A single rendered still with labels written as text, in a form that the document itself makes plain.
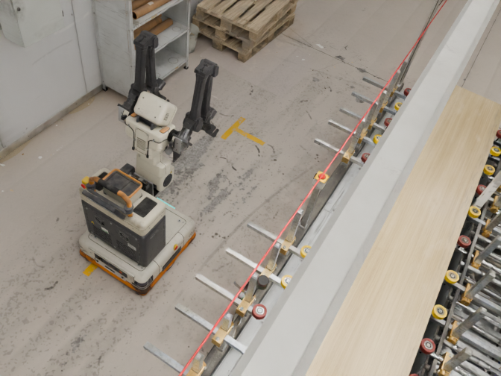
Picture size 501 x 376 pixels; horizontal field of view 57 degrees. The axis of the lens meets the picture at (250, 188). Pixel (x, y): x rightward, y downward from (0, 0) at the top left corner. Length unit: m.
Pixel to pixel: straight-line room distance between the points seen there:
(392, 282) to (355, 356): 0.54
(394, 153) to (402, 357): 1.70
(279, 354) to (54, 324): 2.89
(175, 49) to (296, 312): 4.77
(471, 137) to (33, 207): 3.61
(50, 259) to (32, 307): 0.39
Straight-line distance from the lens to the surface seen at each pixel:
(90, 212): 3.30
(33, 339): 3.60
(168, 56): 5.41
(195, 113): 2.86
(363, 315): 2.75
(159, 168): 3.13
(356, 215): 1.03
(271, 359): 0.83
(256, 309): 2.59
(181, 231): 3.56
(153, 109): 2.86
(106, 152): 4.50
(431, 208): 3.40
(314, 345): 0.96
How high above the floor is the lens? 3.23
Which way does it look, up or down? 49 degrees down
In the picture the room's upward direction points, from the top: 12 degrees clockwise
